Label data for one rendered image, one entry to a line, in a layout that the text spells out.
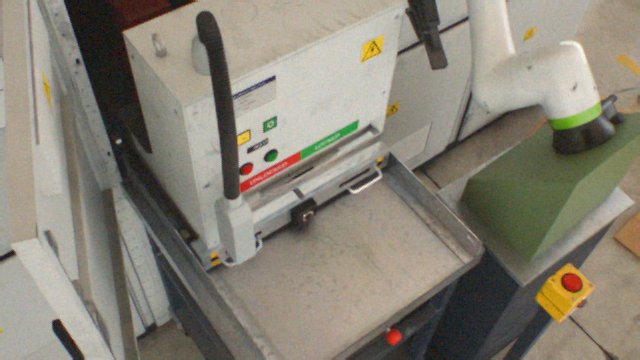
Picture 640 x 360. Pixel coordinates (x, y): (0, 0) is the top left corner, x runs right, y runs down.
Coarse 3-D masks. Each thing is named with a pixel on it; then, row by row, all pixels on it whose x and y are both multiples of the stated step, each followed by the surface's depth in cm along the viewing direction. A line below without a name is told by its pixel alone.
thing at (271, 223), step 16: (368, 160) 161; (384, 160) 165; (336, 176) 158; (352, 176) 161; (320, 192) 156; (336, 192) 161; (288, 208) 152; (256, 224) 149; (272, 224) 152; (256, 240) 153; (208, 256) 144
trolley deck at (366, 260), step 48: (384, 192) 166; (288, 240) 156; (336, 240) 157; (384, 240) 157; (432, 240) 158; (192, 288) 147; (240, 288) 148; (288, 288) 149; (336, 288) 149; (384, 288) 150; (432, 288) 150; (288, 336) 142; (336, 336) 142
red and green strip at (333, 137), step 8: (344, 128) 145; (352, 128) 147; (328, 136) 143; (336, 136) 145; (344, 136) 147; (312, 144) 141; (320, 144) 143; (328, 144) 145; (304, 152) 141; (312, 152) 143; (288, 160) 139; (296, 160) 141; (272, 168) 138; (280, 168) 140; (256, 176) 136; (264, 176) 138; (240, 184) 134; (248, 184) 136; (256, 184) 138
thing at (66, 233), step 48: (48, 48) 107; (48, 96) 97; (48, 144) 88; (96, 144) 149; (48, 192) 90; (96, 192) 153; (48, 240) 78; (96, 240) 135; (48, 288) 78; (96, 288) 120; (96, 336) 92
